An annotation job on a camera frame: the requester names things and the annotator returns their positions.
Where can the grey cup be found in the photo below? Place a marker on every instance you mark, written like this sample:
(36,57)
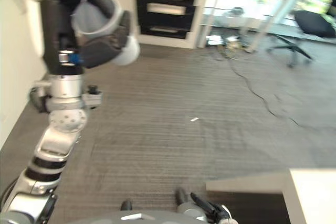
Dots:
(90,20)

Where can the dark robot foot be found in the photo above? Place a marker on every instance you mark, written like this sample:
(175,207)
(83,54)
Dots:
(126,205)
(181,195)

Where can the dark right robot foot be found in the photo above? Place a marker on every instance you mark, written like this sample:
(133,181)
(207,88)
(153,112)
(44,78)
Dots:
(181,195)

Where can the white device with dark top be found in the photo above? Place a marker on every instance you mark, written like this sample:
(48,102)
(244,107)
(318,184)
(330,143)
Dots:
(235,15)

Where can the black office chair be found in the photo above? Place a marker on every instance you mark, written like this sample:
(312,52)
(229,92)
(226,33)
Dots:
(312,26)

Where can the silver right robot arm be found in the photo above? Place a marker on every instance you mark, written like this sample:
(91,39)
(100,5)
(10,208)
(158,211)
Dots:
(190,211)

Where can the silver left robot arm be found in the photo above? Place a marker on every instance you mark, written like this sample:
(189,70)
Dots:
(65,90)

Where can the power strip with plugs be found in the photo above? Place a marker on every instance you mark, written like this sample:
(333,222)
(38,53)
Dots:
(225,41)

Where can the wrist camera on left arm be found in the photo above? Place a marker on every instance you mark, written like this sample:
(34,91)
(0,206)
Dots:
(92,98)

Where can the grey robot torso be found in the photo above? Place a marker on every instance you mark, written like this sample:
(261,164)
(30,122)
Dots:
(105,217)

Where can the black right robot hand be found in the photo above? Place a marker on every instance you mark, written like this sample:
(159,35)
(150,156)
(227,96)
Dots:
(210,208)

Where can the black shelf unit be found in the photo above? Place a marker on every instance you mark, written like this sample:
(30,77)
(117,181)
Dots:
(165,22)

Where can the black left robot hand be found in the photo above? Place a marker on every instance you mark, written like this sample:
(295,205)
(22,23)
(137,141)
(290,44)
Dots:
(53,24)

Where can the white paper scrap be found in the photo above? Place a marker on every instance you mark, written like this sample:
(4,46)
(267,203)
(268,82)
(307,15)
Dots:
(194,119)

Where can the dark left robot foot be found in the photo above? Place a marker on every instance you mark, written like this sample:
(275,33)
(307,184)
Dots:
(126,205)

